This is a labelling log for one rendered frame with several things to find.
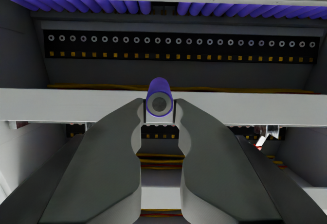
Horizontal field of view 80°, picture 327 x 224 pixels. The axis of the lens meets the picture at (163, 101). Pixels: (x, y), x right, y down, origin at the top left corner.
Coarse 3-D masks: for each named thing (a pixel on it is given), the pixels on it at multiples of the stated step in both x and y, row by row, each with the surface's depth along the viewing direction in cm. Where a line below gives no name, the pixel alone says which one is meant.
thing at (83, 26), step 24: (0, 0) 31; (0, 24) 31; (24, 24) 37; (48, 24) 37; (72, 24) 37; (96, 24) 37; (120, 24) 37; (144, 24) 37; (168, 24) 37; (192, 24) 38
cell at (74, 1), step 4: (68, 0) 27; (72, 0) 28; (76, 0) 28; (80, 0) 29; (72, 4) 29; (76, 4) 29; (80, 4) 30; (84, 4) 31; (80, 8) 31; (84, 8) 31; (88, 8) 32; (84, 12) 33
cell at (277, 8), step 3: (276, 6) 29; (279, 6) 29; (282, 6) 28; (285, 6) 28; (288, 6) 28; (270, 9) 31; (273, 9) 30; (276, 9) 30; (279, 9) 29; (282, 9) 29; (267, 12) 32; (270, 12) 31; (273, 12) 31; (276, 12) 30; (264, 15) 33; (267, 15) 32; (270, 15) 32
